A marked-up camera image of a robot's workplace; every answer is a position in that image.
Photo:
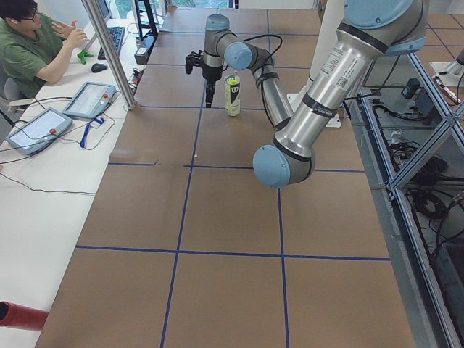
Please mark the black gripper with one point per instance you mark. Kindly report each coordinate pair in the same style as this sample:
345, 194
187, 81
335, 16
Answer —
210, 75

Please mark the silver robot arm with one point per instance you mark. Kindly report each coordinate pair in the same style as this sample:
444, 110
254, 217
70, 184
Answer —
368, 30

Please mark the clear tennis ball can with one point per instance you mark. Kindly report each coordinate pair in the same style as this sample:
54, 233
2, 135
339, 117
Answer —
232, 96

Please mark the black keyboard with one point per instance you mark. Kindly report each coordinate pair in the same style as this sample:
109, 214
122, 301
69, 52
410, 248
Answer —
117, 36

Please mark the black computer mouse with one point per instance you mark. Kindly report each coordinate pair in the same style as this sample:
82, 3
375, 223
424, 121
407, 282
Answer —
98, 67

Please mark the far blue teach pendant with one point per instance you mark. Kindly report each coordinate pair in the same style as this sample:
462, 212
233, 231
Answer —
90, 101

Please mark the blue teach pendant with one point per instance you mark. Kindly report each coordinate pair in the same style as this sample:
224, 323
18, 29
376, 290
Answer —
40, 132
90, 101

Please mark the green toy on desk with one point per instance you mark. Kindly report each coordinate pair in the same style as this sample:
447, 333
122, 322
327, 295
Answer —
83, 56

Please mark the person in green shirt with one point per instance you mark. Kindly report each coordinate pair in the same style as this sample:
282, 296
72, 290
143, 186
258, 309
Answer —
35, 49

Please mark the near blue teach pendant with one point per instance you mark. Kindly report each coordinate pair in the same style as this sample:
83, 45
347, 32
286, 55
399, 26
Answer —
40, 132

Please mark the red cylinder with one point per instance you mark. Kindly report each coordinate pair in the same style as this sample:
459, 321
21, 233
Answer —
22, 317

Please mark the white pillar mount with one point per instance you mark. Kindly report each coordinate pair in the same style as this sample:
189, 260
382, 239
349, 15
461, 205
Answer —
331, 13

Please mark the aluminium frame post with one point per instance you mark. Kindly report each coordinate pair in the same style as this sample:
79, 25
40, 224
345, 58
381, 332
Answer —
100, 27

